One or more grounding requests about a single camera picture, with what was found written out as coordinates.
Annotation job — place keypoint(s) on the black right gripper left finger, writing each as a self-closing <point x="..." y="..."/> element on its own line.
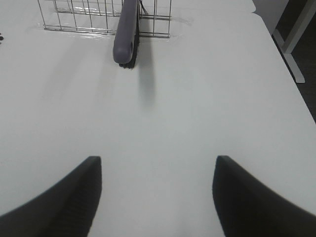
<point x="67" y="209"/>

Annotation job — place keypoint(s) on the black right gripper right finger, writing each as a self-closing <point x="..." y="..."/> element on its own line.
<point x="247" y="208"/>

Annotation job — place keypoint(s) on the grey hand brush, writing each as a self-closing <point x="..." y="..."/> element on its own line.
<point x="126" y="41"/>

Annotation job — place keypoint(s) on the metal wire dish rack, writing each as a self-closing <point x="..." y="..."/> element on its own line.
<point x="102" y="16"/>

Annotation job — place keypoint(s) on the white table leg frame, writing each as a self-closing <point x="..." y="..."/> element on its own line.
<point x="288" y="45"/>

